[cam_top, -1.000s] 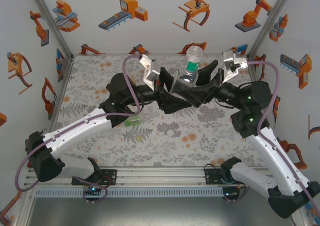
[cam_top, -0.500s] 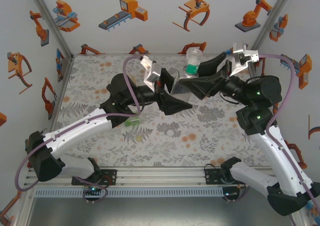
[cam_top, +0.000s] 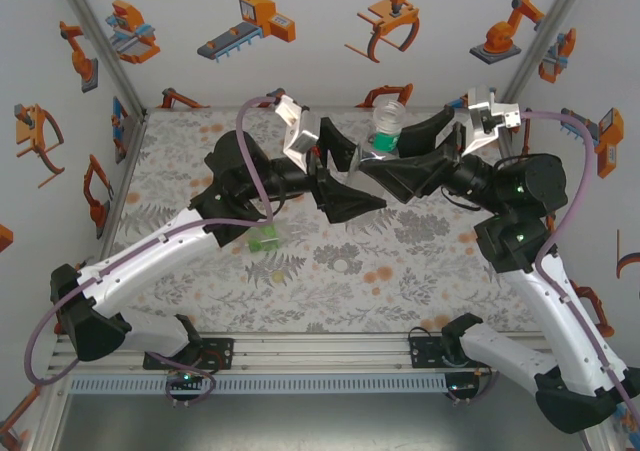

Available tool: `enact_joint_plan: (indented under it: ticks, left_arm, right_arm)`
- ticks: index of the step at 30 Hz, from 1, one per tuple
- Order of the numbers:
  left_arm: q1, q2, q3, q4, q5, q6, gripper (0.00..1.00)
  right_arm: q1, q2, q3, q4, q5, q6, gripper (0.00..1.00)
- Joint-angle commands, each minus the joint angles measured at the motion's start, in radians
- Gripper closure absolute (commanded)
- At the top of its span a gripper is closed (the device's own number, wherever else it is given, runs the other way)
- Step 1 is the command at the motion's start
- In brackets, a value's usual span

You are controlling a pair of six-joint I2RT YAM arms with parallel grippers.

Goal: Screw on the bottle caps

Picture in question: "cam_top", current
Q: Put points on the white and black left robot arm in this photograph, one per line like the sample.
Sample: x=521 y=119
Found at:
x=150 y=256

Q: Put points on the pale yellow bottle cap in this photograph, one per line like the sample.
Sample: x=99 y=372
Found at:
x=276 y=275

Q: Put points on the aluminium side rail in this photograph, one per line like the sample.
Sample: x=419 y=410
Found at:
x=125 y=171

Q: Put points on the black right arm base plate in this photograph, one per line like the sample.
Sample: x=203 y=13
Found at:
x=422 y=353

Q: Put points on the aluminium frame post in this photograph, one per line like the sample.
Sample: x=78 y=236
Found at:
x=98 y=36
x=545 y=36

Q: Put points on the small circuit board green light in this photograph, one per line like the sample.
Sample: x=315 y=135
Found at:
x=460 y=387
x=186 y=378

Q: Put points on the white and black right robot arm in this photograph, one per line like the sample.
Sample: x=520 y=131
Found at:
x=550 y=296

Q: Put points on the clear bottle dark green label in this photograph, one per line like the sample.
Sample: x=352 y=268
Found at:
x=386 y=141

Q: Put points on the clear bottle light green label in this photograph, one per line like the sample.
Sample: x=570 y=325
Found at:
x=260 y=243

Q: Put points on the aluminium frame leg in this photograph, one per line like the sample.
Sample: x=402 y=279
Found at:
x=47 y=421
x=600 y=441

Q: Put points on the white bottle cap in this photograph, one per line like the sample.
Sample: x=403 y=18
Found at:
x=341 y=265

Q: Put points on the floral patterned table cover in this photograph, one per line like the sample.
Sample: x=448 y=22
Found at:
x=400 y=296

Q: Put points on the aluminium mounting rail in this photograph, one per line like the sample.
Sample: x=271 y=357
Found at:
x=320 y=353

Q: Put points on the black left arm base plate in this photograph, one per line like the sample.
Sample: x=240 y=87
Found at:
x=222 y=343

